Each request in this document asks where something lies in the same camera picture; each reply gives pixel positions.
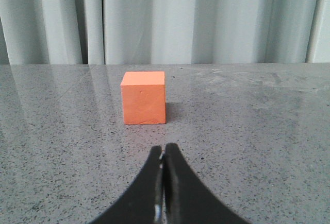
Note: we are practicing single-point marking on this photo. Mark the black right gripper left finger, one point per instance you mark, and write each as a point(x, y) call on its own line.
point(142, 201)

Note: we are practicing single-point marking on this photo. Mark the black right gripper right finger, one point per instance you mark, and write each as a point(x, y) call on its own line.
point(188, 200)

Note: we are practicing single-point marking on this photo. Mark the orange foam cube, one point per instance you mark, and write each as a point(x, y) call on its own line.
point(144, 97)

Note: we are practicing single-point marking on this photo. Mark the grey pleated curtain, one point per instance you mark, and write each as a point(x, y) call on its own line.
point(164, 31)

